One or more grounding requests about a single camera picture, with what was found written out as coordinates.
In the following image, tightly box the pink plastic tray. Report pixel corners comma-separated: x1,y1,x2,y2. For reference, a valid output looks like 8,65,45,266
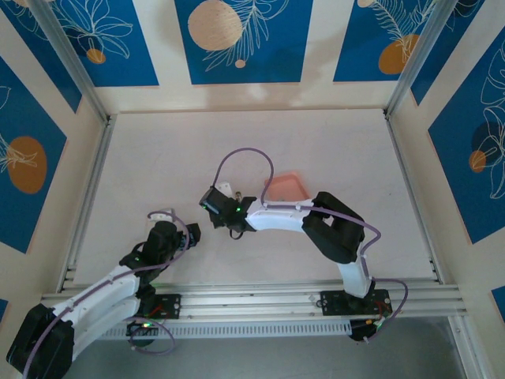
263,170,311,205

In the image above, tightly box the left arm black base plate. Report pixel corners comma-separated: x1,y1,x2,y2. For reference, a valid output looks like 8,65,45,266
129,294,182,321

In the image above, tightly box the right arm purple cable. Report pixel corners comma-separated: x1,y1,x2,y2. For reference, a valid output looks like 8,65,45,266
212,148,410,344

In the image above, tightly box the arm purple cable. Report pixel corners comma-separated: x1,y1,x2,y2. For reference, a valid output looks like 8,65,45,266
212,148,410,344
21,211,198,379

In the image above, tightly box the aluminium rail beam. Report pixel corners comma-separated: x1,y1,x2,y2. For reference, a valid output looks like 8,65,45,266
33,279,470,327

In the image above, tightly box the slotted grey cable duct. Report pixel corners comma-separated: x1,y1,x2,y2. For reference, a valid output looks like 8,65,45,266
94,319,353,342

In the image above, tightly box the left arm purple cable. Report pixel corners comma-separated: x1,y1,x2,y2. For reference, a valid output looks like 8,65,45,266
21,211,198,379

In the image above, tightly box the aluminium side rail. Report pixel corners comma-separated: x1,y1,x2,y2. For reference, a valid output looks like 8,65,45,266
58,113,118,293
384,112,446,284

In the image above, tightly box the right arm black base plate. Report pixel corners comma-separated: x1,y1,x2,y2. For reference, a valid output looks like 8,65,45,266
320,290,394,317

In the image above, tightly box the aluminium frame post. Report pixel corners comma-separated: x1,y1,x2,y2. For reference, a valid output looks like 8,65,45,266
383,0,455,119
28,0,111,123

